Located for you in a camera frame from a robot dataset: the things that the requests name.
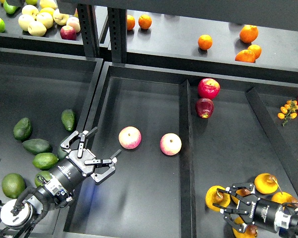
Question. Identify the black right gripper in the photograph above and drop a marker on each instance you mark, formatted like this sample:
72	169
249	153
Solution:
262	213

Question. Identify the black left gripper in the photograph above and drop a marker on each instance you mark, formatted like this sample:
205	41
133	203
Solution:
82	163

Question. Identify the dark green avocado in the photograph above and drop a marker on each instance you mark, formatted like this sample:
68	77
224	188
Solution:
36	146

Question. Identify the yellow pear beside arm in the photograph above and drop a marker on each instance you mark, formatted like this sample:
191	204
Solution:
242	192

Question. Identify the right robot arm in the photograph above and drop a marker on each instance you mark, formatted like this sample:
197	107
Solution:
288	220

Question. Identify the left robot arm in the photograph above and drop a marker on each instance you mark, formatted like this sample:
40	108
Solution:
33	204

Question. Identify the green avocado upper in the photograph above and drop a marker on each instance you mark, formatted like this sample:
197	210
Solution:
68	119

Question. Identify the green avocado middle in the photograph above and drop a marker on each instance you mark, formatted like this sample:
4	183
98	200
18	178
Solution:
45	161

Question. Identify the green avocado centre right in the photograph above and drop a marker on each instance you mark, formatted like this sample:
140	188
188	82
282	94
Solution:
46	177

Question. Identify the dark avocado far left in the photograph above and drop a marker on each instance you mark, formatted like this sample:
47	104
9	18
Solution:
23	129

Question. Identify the light green avocado large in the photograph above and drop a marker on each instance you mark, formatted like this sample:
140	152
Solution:
13	185

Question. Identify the pale yellow pear front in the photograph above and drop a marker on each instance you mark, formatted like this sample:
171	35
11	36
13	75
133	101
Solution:
36	28

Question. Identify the pale yellow pear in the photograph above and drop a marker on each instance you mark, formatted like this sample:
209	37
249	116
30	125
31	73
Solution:
46	19
36	28
30	10
24	20
60	18

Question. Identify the pale yellow pear right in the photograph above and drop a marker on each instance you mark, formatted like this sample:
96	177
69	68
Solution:
60	18

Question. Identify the pale yellow pear middle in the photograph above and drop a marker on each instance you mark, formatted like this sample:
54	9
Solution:
46	19

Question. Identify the pale yellow pear left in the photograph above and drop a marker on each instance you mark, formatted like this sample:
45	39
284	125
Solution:
24	20

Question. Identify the pale yellow pear top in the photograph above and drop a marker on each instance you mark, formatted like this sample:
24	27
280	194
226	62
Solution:
30	10

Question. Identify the pink apple left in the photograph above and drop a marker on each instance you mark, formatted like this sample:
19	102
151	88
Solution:
130	137

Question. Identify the pink apple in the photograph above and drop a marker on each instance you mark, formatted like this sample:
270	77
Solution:
130	137
170	144

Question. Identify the pink apple right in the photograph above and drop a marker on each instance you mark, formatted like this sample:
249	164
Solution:
170	144

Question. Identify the black middle divided bin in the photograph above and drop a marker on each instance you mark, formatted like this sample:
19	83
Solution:
152	195

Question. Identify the orange cherry tomato cluster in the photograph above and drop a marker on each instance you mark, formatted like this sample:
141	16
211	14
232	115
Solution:
288	111

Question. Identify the dark red apple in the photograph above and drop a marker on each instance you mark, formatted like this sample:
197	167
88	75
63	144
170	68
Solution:
204	108

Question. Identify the red apple on shelf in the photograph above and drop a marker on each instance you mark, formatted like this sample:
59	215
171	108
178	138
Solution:
68	33

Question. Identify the bright red apple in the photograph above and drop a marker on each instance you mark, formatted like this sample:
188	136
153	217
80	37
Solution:
208	88

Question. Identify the pink peach on shelf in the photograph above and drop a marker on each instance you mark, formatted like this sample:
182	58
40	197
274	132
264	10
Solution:
74	23

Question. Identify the orange on shelf left edge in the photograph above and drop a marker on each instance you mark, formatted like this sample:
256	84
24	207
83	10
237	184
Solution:
130	22

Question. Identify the yellow lemon on shelf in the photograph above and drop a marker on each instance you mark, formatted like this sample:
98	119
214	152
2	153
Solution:
48	10

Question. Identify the orange right front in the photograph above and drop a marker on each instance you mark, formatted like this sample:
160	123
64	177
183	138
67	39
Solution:
246	56

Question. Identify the dark avocado by wall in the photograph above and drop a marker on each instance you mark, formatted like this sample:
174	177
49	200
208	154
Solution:
61	154

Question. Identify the black shelf post right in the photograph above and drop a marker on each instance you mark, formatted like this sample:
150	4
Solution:
117	20

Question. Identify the black shelf post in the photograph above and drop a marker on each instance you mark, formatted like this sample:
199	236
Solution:
117	20
87	20

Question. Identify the black shelf post left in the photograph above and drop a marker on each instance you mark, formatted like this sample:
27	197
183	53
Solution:
87	20

